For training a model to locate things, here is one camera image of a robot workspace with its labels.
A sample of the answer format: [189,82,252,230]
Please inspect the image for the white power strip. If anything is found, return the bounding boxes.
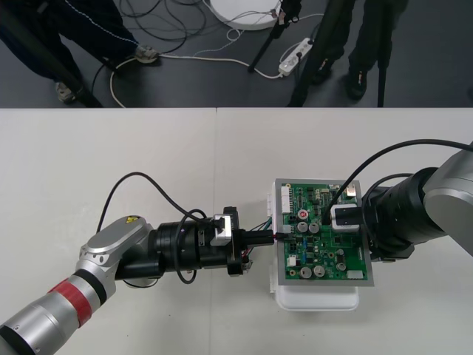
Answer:
[278,36,315,79]

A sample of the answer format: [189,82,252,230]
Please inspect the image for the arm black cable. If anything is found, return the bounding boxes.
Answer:
[98,171,222,285]
[321,138,471,226]

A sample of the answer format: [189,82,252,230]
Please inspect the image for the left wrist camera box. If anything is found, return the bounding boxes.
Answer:
[210,213,233,248]

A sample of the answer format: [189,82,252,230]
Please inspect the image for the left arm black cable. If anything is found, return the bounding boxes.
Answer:
[98,171,222,285]

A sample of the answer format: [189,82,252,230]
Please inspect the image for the green circuit board grey frame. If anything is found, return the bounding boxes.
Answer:
[273,178,375,288]

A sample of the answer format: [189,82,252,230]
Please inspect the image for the person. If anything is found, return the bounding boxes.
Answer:
[310,0,411,100]
[0,0,160,104]

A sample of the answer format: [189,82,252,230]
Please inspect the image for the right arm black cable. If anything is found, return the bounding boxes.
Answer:
[321,138,471,226]

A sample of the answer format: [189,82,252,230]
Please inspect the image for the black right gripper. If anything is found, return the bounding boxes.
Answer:
[361,184,415,264]

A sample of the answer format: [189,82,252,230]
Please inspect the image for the black floor cables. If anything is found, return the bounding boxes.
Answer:
[121,0,222,56]

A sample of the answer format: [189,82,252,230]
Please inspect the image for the red black green cable bundle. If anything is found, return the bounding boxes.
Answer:
[242,220,293,271]

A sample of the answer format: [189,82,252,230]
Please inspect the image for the white floor cable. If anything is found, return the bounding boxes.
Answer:
[109,51,284,109]

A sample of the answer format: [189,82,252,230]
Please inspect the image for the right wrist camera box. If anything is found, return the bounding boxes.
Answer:
[330,202,362,233]

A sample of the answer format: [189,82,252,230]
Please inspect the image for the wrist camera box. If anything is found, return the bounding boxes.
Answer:
[330,202,362,233]
[210,213,233,248]

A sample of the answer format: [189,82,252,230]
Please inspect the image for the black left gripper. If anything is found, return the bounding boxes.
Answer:
[221,204,276,278]

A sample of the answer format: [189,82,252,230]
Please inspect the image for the white round base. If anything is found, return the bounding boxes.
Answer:
[208,0,282,31]

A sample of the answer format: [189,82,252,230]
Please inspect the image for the milky plastic box with lid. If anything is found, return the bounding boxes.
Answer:
[265,180,361,313]

